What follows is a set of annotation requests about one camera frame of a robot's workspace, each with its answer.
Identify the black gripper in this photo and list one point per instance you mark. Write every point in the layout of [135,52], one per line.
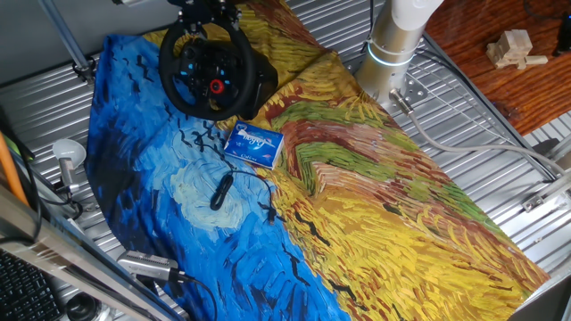
[207,5]

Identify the black steering wheel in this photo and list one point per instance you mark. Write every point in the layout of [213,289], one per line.
[250,71]

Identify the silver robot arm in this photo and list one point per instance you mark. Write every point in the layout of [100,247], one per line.
[392,40]

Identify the black wheel base housing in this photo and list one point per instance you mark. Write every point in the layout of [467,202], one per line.
[267,80]

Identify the blue tissue pack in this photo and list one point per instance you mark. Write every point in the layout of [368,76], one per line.
[254,145]

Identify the orange pole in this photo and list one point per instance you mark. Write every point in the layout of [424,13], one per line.
[11,174]

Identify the silver vented device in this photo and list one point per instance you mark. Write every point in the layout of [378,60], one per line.
[147,265]

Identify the painted blue yellow cloth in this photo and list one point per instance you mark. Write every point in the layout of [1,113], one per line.
[379,223]

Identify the wooden block puzzle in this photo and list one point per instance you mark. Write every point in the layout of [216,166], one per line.
[508,46]

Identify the black keyboard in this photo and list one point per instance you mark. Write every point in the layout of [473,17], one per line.
[24,290]

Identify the black silver device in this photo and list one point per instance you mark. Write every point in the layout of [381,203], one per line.
[564,38]

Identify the dark small box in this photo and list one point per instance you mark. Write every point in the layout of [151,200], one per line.
[546,147]

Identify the grey metal box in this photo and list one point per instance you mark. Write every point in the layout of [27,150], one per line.
[548,303]

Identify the aluminium frame pole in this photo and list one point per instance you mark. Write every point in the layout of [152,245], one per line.
[67,40]

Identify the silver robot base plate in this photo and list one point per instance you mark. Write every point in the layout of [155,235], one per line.
[412,91]

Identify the aluminium frame beam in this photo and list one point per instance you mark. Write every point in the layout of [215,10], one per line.
[67,254]

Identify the aluminium rail with bracket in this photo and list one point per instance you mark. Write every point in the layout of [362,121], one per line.
[548,194]

